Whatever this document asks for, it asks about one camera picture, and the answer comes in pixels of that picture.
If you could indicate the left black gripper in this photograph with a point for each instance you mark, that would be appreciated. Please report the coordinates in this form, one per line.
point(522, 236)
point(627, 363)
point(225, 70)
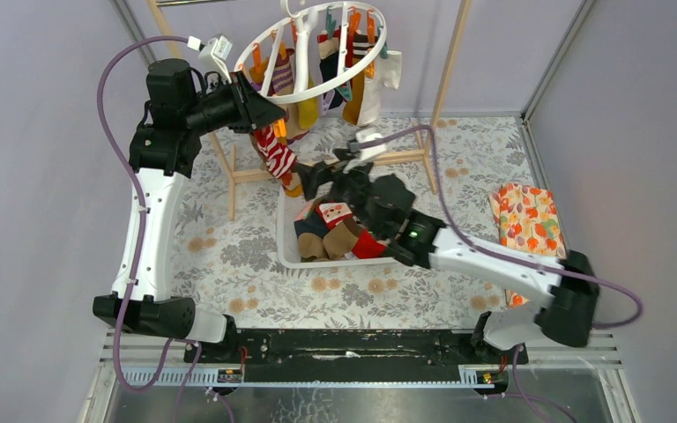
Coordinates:
point(241, 104)

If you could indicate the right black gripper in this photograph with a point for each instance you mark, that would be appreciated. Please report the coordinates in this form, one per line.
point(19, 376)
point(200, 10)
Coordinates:
point(315, 175)

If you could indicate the orange clothespin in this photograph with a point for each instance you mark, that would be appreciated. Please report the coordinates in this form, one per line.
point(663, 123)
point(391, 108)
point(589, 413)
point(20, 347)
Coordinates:
point(279, 131)
point(257, 70)

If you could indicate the red striped santa sock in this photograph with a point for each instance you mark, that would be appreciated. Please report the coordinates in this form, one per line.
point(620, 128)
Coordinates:
point(279, 160)

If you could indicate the lilac clothespin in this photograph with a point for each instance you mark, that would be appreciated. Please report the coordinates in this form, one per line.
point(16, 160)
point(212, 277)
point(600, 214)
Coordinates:
point(325, 102)

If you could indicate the white round clip hanger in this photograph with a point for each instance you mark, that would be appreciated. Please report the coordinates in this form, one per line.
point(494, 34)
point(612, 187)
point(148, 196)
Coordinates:
point(299, 28)

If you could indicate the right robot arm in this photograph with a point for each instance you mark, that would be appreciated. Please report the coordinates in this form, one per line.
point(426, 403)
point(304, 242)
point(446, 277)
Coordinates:
point(561, 300)

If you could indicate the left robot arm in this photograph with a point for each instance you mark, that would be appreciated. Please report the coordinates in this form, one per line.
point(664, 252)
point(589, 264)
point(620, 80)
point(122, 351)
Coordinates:
point(161, 158)

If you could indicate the purple striped hanging sock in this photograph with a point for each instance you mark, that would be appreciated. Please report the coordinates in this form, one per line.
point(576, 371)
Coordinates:
point(283, 75)

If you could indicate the yellow hanging sock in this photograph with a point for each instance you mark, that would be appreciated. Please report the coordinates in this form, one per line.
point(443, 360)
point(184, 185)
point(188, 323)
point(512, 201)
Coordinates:
point(308, 113)

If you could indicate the white plastic basket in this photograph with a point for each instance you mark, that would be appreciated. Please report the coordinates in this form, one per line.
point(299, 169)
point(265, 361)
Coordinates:
point(287, 211)

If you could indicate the navy sock in basket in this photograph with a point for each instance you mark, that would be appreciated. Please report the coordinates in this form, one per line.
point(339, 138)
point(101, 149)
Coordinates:
point(311, 224)

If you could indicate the mustard hanging sock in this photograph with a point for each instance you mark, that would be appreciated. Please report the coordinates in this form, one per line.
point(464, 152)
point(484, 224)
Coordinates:
point(352, 108)

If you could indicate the brown sock in basket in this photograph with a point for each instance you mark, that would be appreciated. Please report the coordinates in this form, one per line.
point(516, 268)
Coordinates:
point(334, 246)

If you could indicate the teal clothespin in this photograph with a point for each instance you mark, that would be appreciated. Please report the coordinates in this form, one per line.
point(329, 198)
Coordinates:
point(345, 91)

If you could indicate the red sock in basket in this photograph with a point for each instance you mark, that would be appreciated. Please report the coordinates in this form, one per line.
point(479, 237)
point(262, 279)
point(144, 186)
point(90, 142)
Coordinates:
point(367, 247)

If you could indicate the navy hanging sock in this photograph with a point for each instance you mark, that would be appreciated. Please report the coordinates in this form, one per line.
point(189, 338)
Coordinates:
point(328, 49)

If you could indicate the white hanging sock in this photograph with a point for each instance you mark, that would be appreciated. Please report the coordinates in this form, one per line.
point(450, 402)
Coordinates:
point(387, 75)

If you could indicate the floral table mat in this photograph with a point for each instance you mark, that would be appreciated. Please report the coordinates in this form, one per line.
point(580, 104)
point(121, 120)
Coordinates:
point(224, 253)

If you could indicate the floral folded cloth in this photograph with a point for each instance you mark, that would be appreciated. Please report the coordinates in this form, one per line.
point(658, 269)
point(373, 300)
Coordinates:
point(526, 219)

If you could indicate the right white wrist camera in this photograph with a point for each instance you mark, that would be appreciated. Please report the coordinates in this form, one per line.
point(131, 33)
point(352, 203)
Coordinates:
point(366, 146)

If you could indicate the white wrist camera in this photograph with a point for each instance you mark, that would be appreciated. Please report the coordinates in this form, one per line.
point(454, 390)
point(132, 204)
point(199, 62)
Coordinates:
point(366, 146)
point(213, 54)

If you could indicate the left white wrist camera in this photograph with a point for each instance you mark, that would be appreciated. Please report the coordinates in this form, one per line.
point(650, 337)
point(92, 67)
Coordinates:
point(213, 54)

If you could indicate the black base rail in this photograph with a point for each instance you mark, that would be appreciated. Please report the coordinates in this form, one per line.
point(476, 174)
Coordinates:
point(354, 356)

